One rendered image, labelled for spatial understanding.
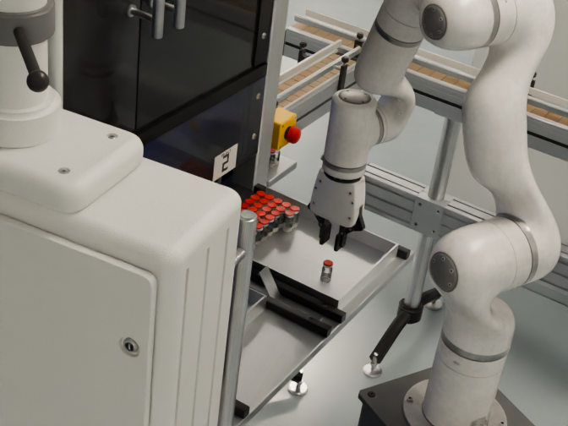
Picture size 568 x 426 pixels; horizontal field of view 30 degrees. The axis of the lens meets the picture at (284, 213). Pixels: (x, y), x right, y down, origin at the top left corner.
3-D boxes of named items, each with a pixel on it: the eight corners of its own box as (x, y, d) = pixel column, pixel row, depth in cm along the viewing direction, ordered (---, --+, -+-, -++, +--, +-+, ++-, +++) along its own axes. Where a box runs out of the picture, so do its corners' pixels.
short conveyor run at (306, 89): (233, 182, 255) (239, 124, 247) (182, 159, 262) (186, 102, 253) (368, 90, 306) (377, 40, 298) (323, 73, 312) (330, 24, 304)
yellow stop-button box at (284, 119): (252, 140, 249) (255, 113, 246) (269, 130, 255) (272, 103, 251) (279, 152, 246) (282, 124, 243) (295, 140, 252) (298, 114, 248)
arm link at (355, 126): (353, 142, 209) (314, 151, 204) (363, 82, 202) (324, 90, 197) (379, 162, 203) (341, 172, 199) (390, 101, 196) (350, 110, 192)
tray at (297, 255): (198, 248, 224) (199, 234, 222) (265, 199, 243) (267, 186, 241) (335, 314, 211) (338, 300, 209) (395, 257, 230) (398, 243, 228)
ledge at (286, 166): (220, 167, 257) (221, 161, 256) (249, 148, 266) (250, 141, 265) (268, 188, 251) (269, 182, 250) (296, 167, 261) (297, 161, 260)
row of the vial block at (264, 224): (237, 252, 224) (238, 234, 222) (282, 217, 237) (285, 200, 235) (245, 256, 223) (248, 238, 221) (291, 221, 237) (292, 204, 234)
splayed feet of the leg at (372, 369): (356, 371, 331) (363, 336, 323) (426, 297, 368) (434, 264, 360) (379, 382, 327) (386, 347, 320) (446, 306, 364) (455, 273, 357)
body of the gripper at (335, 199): (311, 165, 204) (304, 214, 210) (357, 183, 200) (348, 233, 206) (330, 150, 210) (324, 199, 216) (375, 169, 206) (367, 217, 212)
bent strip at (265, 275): (255, 295, 213) (259, 272, 210) (264, 288, 215) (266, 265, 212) (315, 324, 207) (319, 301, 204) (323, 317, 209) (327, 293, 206)
